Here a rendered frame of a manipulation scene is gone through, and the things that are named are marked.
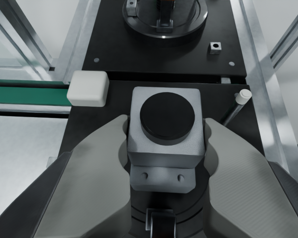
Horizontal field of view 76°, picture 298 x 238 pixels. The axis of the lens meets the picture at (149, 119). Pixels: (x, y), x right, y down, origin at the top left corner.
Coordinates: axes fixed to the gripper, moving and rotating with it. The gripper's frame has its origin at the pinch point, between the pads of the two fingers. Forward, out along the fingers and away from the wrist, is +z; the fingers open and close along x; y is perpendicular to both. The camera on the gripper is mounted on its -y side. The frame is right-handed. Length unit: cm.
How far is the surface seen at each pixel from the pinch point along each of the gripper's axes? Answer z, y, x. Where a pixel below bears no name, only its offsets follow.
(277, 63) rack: 24.9, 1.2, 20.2
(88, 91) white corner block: 11.3, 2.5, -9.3
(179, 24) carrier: 21.9, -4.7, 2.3
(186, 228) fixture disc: -0.3, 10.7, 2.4
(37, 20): 44, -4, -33
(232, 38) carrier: 22.9, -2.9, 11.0
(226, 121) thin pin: 3.8, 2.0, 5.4
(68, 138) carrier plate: 7.9, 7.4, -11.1
